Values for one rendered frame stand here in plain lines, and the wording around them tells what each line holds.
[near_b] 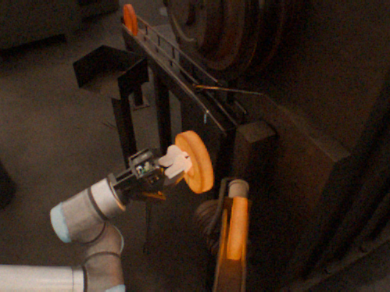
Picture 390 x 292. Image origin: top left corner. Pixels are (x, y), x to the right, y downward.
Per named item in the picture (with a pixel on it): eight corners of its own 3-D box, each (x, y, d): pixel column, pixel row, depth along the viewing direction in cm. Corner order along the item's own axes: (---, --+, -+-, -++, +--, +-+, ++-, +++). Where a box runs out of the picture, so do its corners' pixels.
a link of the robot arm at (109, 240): (97, 274, 84) (72, 256, 75) (94, 237, 92) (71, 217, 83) (129, 262, 84) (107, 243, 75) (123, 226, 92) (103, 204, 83)
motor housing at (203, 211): (216, 261, 149) (224, 191, 112) (240, 303, 135) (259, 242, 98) (191, 272, 145) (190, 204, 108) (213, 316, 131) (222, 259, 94)
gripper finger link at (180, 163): (197, 149, 75) (162, 169, 74) (203, 164, 79) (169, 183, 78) (191, 140, 77) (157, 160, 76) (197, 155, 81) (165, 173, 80)
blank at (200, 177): (184, 119, 83) (172, 123, 82) (214, 153, 72) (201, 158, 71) (187, 165, 93) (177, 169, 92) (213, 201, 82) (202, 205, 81)
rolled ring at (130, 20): (128, 5, 179) (134, 5, 180) (121, 5, 194) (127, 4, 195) (134, 37, 188) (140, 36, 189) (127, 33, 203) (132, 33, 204)
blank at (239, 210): (239, 244, 90) (227, 243, 91) (246, 191, 88) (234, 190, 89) (239, 271, 75) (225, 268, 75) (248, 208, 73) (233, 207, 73)
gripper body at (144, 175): (161, 167, 72) (113, 194, 71) (172, 186, 78) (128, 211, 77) (148, 145, 77) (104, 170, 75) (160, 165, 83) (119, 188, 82)
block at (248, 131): (255, 169, 116) (265, 116, 99) (267, 184, 111) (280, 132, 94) (229, 179, 113) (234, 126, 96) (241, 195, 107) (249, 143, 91)
